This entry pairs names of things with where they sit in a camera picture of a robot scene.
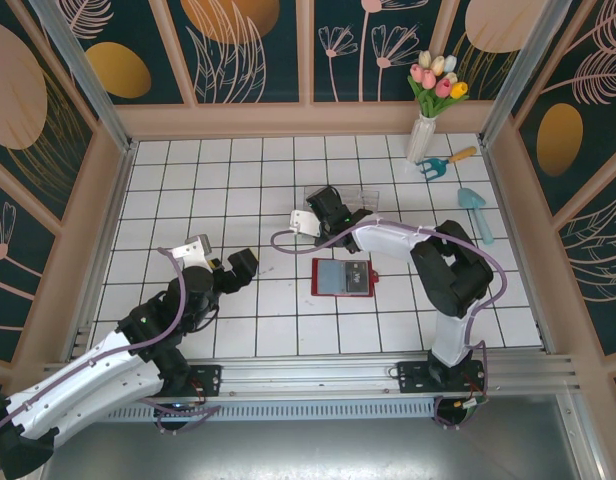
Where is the red leather card holder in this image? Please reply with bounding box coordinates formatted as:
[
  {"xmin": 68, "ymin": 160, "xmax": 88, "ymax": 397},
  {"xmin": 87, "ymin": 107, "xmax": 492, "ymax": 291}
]
[{"xmin": 311, "ymin": 257, "xmax": 381, "ymax": 300}]

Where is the black credit card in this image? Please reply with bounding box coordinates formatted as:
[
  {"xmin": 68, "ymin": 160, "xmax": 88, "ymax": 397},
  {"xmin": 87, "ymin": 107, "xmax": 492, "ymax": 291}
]
[{"xmin": 343, "ymin": 261, "xmax": 370, "ymax": 294}]

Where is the grey-blue credit card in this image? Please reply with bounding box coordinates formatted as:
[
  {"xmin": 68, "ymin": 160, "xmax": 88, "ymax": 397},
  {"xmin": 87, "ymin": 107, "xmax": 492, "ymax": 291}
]
[{"xmin": 317, "ymin": 262, "xmax": 346, "ymax": 294}]

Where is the clear plastic box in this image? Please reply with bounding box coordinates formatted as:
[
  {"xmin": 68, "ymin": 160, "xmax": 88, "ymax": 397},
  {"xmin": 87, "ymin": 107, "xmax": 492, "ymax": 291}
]
[{"xmin": 303, "ymin": 186, "xmax": 381, "ymax": 214}]

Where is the white ribbed vase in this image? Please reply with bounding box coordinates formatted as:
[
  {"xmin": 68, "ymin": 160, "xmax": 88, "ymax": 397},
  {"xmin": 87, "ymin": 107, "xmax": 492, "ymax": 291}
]
[{"xmin": 405, "ymin": 112, "xmax": 437, "ymax": 165}]

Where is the teal garden trowel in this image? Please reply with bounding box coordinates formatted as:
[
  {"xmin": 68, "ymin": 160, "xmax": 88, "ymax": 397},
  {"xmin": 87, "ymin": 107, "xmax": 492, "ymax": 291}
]
[{"xmin": 456, "ymin": 187, "xmax": 495, "ymax": 246}]

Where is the artificial tulip bouquet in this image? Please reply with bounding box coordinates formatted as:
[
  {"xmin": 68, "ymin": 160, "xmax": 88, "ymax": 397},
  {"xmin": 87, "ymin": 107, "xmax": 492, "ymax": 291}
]
[{"xmin": 406, "ymin": 49, "xmax": 471, "ymax": 120}]

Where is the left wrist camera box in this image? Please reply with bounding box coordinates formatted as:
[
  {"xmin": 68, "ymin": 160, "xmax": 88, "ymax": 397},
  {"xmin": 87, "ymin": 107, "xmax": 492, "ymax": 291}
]
[{"xmin": 172, "ymin": 233, "xmax": 213, "ymax": 264}]

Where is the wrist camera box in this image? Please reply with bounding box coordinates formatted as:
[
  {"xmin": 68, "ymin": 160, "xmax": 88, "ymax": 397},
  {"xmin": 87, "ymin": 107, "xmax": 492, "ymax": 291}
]
[
  {"xmin": 289, "ymin": 209, "xmax": 322, "ymax": 238},
  {"xmin": 172, "ymin": 233, "xmax": 213, "ymax": 264}
]

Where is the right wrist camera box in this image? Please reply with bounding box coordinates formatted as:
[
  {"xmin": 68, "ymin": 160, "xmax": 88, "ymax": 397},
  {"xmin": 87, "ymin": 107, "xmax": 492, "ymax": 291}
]
[{"xmin": 289, "ymin": 209, "xmax": 322, "ymax": 238}]

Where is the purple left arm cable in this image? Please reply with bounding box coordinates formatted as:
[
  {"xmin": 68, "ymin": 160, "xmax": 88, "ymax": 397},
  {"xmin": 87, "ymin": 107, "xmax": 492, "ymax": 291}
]
[{"xmin": 0, "ymin": 244, "xmax": 189, "ymax": 474}]

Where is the teal garden rake yellow handle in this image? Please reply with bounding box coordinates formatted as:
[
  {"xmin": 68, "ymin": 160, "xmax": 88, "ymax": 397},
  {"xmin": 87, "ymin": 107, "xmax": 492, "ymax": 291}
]
[{"xmin": 417, "ymin": 146, "xmax": 478, "ymax": 182}]

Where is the aluminium side rail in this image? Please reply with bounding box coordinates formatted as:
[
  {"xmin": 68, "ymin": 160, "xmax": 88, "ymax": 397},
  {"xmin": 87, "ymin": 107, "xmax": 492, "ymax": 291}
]
[
  {"xmin": 62, "ymin": 142, "xmax": 137, "ymax": 364},
  {"xmin": 480, "ymin": 142, "xmax": 559, "ymax": 354}
]

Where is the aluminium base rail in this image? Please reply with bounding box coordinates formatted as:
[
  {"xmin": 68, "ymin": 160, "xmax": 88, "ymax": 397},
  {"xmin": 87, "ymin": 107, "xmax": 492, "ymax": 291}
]
[{"xmin": 42, "ymin": 349, "xmax": 582, "ymax": 401}]

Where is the white slotted cable duct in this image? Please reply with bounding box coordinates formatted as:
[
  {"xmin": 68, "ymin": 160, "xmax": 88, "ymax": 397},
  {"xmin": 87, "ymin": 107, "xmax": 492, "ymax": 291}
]
[{"xmin": 107, "ymin": 402, "xmax": 437, "ymax": 424}]

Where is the aluminium frame post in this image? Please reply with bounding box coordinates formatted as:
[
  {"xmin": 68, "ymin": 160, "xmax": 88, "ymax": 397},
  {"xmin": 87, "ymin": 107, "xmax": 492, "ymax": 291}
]
[
  {"xmin": 557, "ymin": 384, "xmax": 607, "ymax": 480},
  {"xmin": 477, "ymin": 0, "xmax": 557, "ymax": 149},
  {"xmin": 27, "ymin": 0, "xmax": 137, "ymax": 154}
]

